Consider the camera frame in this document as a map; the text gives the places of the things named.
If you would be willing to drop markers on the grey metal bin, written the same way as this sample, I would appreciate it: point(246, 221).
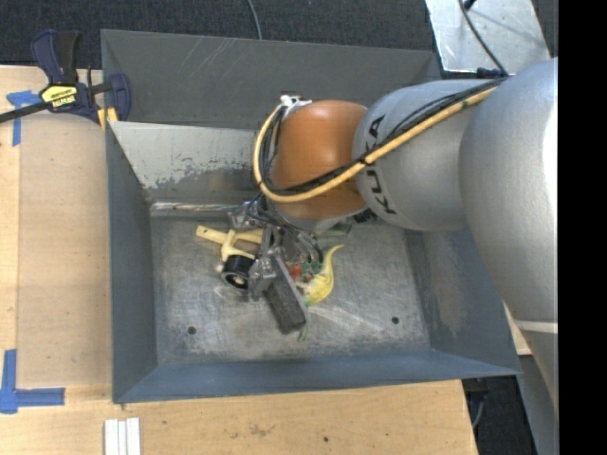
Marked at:
point(189, 349)

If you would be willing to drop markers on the pale wood flat board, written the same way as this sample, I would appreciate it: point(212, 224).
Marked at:
point(61, 254)

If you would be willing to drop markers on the dark green block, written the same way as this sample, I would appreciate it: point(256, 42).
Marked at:
point(287, 306)

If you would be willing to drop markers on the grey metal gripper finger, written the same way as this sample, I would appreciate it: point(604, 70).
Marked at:
point(261, 278)

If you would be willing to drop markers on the yellow curved toy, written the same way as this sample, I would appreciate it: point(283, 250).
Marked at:
point(325, 282)

